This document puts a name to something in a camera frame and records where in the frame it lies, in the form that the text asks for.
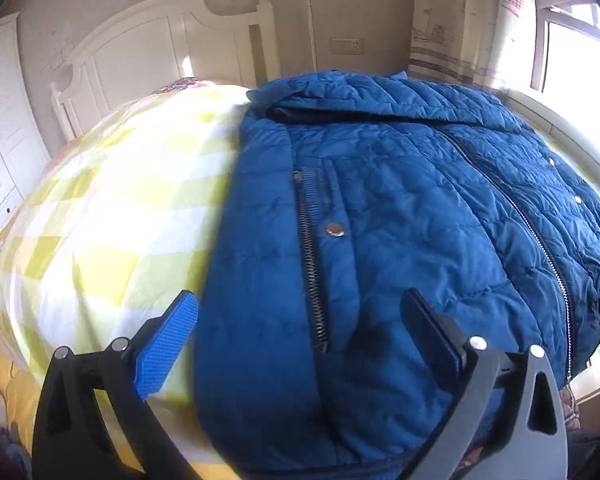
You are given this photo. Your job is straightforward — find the white wardrobe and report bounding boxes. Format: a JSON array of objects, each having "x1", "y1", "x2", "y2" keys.
[{"x1": 0, "y1": 12, "x2": 51, "y2": 256}]

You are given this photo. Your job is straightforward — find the yellow floral bedsheet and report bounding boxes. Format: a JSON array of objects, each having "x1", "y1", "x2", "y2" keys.
[{"x1": 0, "y1": 240, "x2": 581, "y2": 476}]

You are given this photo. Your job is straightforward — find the white wooden headboard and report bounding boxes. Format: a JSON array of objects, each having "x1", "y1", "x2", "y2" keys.
[{"x1": 50, "y1": 0, "x2": 281, "y2": 141}]

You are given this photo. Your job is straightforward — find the blue quilted jacket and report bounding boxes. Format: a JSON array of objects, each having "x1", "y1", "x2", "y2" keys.
[{"x1": 194, "y1": 71, "x2": 600, "y2": 480}]

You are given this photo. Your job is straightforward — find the yellow checked blanket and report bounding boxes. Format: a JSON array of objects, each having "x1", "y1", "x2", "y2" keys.
[{"x1": 5, "y1": 84, "x2": 253, "y2": 461}]

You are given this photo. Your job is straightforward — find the patterned curtain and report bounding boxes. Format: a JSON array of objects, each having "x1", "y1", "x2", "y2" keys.
[{"x1": 410, "y1": 0, "x2": 541, "y2": 93}]

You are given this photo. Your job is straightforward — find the dark framed window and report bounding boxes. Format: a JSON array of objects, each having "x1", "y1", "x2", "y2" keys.
[{"x1": 530, "y1": 0, "x2": 600, "y2": 106}]

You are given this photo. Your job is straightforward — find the wall socket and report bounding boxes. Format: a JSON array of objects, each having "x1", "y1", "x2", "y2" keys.
[{"x1": 330, "y1": 37, "x2": 365, "y2": 54}]

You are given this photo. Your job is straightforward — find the white window sill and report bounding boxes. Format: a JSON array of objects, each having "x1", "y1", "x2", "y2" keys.
[{"x1": 505, "y1": 89, "x2": 600, "y2": 403}]

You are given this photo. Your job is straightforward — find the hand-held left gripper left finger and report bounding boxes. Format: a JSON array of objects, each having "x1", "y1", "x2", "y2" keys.
[{"x1": 31, "y1": 290, "x2": 201, "y2": 480}]

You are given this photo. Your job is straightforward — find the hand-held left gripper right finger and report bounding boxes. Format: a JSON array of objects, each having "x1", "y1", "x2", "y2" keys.
[{"x1": 401, "y1": 287, "x2": 568, "y2": 480}]

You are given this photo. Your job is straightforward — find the white pole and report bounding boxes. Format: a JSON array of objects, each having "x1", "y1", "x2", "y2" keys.
[{"x1": 306, "y1": 0, "x2": 318, "y2": 73}]

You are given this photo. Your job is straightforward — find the purple floral pillow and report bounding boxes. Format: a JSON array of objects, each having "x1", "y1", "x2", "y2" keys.
[{"x1": 152, "y1": 77, "x2": 201, "y2": 95}]

